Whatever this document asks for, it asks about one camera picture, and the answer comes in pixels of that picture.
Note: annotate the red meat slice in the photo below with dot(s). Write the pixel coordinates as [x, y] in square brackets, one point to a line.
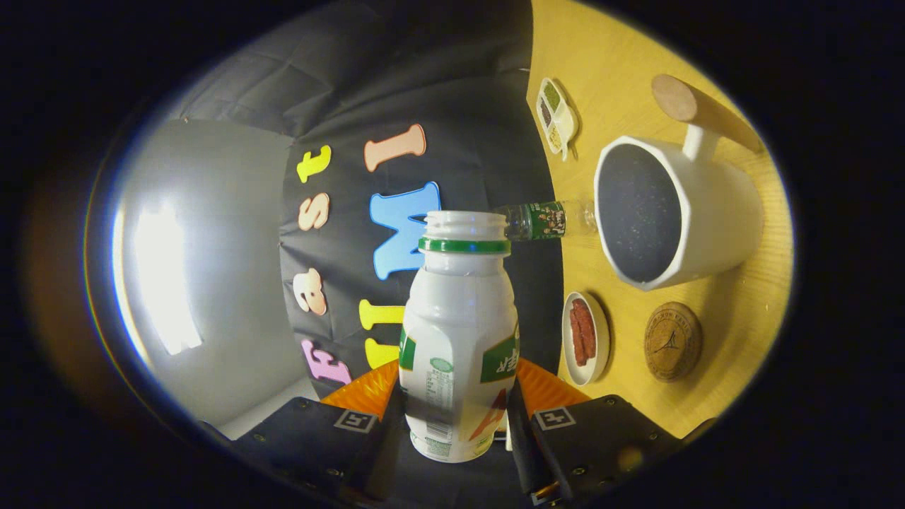
[577, 339]
[590, 329]

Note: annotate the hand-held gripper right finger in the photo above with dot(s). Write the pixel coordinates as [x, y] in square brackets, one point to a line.
[523, 459]

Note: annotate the ceiling light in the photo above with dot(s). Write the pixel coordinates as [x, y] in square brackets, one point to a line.
[166, 276]

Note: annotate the green beans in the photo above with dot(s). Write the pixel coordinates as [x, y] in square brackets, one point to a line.
[551, 90]

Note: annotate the round cork coaster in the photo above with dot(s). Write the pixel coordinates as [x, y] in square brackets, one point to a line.
[672, 343]

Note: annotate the dark red beans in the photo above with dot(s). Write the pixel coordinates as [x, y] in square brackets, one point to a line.
[545, 112]

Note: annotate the white oval plate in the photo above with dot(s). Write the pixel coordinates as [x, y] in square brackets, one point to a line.
[603, 339]

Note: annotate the white divided tray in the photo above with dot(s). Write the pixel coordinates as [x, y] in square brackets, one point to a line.
[568, 120]

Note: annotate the white juice bottle green label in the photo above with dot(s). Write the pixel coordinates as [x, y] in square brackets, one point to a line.
[459, 318]

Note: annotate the wooden table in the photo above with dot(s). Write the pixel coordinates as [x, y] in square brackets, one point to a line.
[735, 311]

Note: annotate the clear plastic water bottle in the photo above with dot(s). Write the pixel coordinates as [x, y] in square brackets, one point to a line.
[544, 220]

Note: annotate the yellow beans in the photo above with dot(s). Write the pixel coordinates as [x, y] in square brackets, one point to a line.
[556, 138]

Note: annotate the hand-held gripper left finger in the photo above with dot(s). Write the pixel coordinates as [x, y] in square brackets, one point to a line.
[382, 459]

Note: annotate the black backdrop cloth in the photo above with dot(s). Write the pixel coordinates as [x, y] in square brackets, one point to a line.
[438, 85]

